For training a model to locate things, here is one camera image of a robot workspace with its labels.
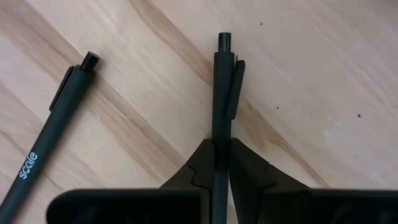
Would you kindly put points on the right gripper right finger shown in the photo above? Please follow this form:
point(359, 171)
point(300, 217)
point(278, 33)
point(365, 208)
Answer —
point(252, 174)

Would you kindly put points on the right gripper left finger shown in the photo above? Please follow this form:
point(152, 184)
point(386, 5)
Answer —
point(199, 171)

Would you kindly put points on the black click pen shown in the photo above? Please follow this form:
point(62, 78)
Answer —
point(56, 124)
point(222, 93)

